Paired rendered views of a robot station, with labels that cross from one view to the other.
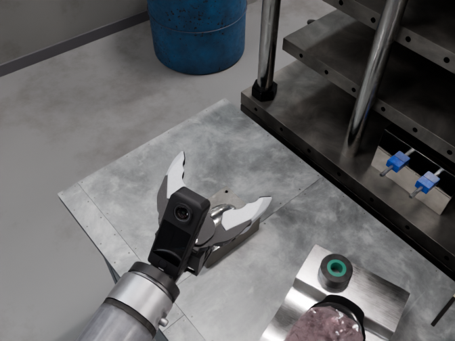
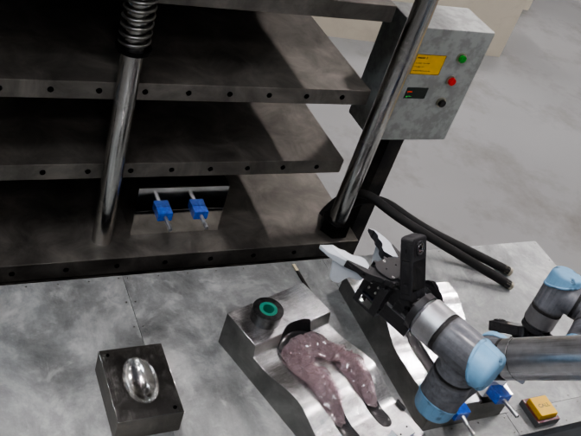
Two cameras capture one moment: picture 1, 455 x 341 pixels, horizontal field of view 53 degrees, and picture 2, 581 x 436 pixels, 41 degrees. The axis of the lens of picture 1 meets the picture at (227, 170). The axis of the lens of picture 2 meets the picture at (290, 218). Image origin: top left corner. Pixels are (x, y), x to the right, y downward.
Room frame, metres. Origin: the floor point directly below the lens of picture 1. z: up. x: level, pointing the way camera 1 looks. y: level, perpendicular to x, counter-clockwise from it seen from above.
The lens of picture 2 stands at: (0.43, 1.12, 2.29)
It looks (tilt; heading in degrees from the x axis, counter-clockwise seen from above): 37 degrees down; 275
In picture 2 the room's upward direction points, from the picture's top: 20 degrees clockwise
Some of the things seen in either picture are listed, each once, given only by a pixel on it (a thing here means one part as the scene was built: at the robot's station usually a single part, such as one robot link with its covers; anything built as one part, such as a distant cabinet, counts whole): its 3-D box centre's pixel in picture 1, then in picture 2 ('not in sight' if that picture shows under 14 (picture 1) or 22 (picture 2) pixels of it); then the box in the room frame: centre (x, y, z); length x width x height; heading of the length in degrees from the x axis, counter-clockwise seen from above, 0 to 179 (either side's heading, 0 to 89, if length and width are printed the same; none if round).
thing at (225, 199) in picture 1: (217, 225); (138, 390); (0.72, 0.03, 0.83); 0.20 x 0.15 x 0.07; 130
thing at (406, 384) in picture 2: not in sight; (423, 333); (0.12, -0.51, 0.87); 0.50 x 0.26 x 0.14; 130
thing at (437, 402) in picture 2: not in sight; (449, 385); (0.16, 0.13, 1.34); 0.11 x 0.08 x 0.11; 62
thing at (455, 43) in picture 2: not in sight; (363, 202); (0.41, -1.18, 0.73); 0.30 x 0.22 x 1.47; 40
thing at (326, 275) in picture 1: (335, 270); (266, 313); (0.53, -0.27, 0.93); 0.08 x 0.08 x 0.04
